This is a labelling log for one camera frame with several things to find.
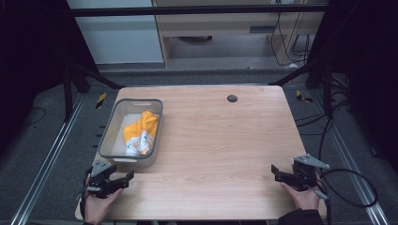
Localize yellow and white cloth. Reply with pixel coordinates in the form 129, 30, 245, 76
122, 110, 160, 158

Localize white cabinet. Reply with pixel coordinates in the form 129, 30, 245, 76
66, 0, 165, 66

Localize black hanging cables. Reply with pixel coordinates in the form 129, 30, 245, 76
269, 11, 312, 68

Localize aluminium floor rail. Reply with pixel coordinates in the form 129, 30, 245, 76
8, 93, 86, 225
311, 90, 390, 225

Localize person's right hand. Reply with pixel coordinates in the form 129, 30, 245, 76
279, 173, 323, 212

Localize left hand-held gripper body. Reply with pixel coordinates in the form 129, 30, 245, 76
84, 158, 118, 200

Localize light wooden desk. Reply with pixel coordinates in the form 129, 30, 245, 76
151, 0, 329, 68

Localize grey plastic basket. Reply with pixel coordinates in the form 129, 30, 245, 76
97, 97, 164, 168

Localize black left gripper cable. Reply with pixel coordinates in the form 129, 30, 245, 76
79, 166, 94, 221

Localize person's left hand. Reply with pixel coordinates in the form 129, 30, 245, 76
84, 176, 124, 225

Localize yellow black tape marker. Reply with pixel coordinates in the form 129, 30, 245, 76
95, 92, 108, 110
295, 89, 314, 104

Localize black horizontal frame bar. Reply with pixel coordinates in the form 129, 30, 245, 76
67, 4, 329, 18

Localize black metal stand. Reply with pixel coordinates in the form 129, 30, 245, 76
268, 59, 334, 117
61, 61, 126, 124

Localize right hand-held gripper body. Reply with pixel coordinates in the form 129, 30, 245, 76
291, 153, 330, 192

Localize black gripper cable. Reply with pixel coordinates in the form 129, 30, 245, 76
79, 166, 94, 221
316, 168, 378, 225

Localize black floor cables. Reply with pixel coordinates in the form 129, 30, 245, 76
294, 82, 355, 161

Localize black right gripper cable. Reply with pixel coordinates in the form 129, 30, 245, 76
316, 168, 378, 225

